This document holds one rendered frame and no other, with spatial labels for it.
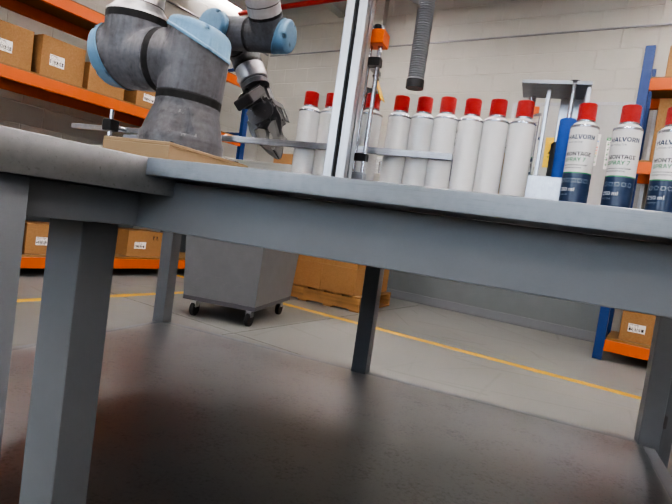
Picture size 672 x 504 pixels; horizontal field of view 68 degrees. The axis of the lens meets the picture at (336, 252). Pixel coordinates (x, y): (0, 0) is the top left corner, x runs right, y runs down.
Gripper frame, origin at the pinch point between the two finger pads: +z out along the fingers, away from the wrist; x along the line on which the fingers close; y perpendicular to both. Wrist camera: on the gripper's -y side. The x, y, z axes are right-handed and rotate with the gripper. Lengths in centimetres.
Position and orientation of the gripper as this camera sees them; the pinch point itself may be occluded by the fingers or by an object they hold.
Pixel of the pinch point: (275, 153)
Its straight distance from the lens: 125.8
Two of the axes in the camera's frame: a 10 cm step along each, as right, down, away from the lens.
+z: 3.4, 9.3, -1.3
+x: -8.7, 3.6, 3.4
